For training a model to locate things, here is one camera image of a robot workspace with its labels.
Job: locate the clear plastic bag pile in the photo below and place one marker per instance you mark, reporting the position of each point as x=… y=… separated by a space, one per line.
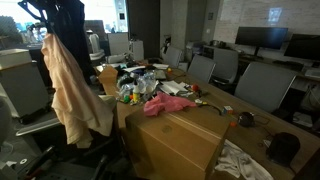
x=145 y=83

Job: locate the grey chair center back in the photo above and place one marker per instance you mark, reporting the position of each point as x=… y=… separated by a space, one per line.
x=226 y=67

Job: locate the black monitor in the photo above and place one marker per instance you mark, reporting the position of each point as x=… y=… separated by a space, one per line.
x=261 y=37
x=304 y=46

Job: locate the pink towel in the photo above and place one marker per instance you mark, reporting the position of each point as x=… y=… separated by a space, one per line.
x=166 y=103

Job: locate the middle black monitor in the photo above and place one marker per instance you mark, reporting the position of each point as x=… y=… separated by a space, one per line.
x=304 y=46

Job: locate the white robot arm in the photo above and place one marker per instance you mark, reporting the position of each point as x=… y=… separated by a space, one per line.
x=64 y=18

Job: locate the cardboard box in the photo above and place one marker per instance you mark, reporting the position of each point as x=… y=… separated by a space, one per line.
x=181 y=145

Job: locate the yellow white bottle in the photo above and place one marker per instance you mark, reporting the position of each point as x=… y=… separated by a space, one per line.
x=136 y=92

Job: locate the grey chair behind table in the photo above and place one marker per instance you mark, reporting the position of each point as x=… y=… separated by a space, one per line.
x=201 y=68

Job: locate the black cylinder speaker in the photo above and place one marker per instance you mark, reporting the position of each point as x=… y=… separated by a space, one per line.
x=283 y=148

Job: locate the peach printed towel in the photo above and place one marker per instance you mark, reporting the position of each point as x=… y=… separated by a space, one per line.
x=77 y=107

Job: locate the black round speaker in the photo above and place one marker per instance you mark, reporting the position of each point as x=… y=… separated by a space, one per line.
x=246 y=119

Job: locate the grey chair far left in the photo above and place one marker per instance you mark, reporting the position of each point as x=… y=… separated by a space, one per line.
x=264 y=85

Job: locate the light green towel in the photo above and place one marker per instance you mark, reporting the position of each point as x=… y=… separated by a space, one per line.
x=109 y=100

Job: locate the rubiks cube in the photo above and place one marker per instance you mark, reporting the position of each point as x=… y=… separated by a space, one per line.
x=227 y=110

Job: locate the green plastic toy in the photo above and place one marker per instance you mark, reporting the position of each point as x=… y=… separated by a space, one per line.
x=127 y=99

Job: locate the white paper stack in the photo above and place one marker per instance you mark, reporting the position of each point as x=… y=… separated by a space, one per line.
x=172 y=87

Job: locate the white grey rag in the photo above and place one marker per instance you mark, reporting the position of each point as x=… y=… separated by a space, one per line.
x=238 y=163

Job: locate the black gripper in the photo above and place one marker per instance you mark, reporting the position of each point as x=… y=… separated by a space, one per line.
x=42 y=10

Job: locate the left black monitor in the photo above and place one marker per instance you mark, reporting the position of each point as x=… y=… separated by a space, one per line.
x=261 y=37

